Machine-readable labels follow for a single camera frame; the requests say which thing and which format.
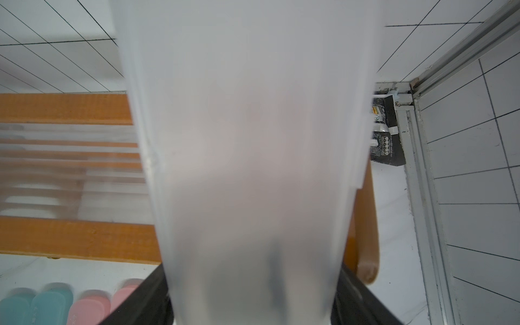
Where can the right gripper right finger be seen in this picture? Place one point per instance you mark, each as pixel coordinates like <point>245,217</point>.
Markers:
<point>354,303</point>

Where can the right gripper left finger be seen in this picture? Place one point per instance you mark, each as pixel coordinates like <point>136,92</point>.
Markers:
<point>149,304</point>

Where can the pink pencil case right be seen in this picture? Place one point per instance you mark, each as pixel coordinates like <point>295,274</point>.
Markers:
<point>124,292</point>

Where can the pink pencil case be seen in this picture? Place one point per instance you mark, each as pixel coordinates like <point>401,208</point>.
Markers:
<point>124,292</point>
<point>92,308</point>

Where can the pink pencil case left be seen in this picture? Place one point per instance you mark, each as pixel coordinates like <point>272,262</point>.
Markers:
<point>92,308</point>

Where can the teal pencil case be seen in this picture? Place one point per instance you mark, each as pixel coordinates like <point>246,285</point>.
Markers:
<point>51,305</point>
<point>15,308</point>

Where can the teal pencil case far left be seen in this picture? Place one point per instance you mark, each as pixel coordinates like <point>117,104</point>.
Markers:
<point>15,308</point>

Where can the orange wooden three-tier shelf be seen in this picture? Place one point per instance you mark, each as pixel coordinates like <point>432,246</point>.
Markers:
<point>76,183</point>

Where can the black patterned pouch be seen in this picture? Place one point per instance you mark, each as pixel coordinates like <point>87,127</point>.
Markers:
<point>386,146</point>

